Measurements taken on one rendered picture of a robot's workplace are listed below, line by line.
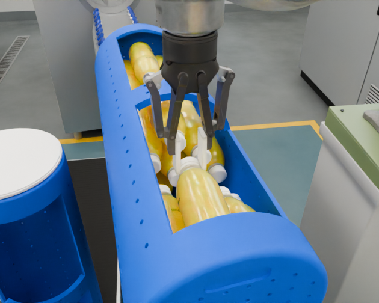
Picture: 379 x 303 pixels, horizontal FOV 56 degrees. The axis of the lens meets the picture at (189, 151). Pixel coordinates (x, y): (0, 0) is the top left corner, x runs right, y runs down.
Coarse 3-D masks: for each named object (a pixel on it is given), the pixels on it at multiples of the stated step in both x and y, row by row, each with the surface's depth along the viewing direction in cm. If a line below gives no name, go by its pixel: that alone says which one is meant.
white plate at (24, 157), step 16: (0, 144) 92; (16, 144) 92; (32, 144) 92; (48, 144) 92; (0, 160) 86; (16, 160) 86; (32, 160) 86; (48, 160) 86; (0, 176) 82; (16, 176) 82; (32, 176) 82; (0, 192) 77; (16, 192) 78
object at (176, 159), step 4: (176, 136) 57; (176, 140) 56; (180, 140) 56; (176, 144) 57; (180, 144) 57; (176, 148) 57; (180, 148) 57; (176, 152) 58; (176, 156) 58; (176, 160) 58; (176, 164) 59; (176, 168) 59; (176, 172) 60
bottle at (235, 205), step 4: (224, 196) 63; (228, 196) 63; (232, 196) 63; (228, 200) 60; (232, 200) 60; (236, 200) 60; (228, 204) 59; (232, 204) 59; (236, 204) 59; (240, 204) 59; (244, 204) 60; (232, 208) 58; (236, 208) 58; (240, 208) 58; (244, 208) 59; (232, 212) 57; (236, 212) 57
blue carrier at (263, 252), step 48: (144, 96) 72; (192, 96) 74; (144, 144) 61; (144, 192) 53; (240, 192) 77; (144, 240) 47; (192, 240) 43; (240, 240) 42; (288, 240) 44; (144, 288) 43; (192, 288) 41; (240, 288) 44; (288, 288) 47
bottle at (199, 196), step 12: (192, 168) 58; (180, 180) 57; (192, 180) 55; (204, 180) 55; (180, 192) 56; (192, 192) 54; (204, 192) 53; (216, 192) 54; (180, 204) 55; (192, 204) 53; (204, 204) 52; (216, 204) 52; (192, 216) 51; (204, 216) 50
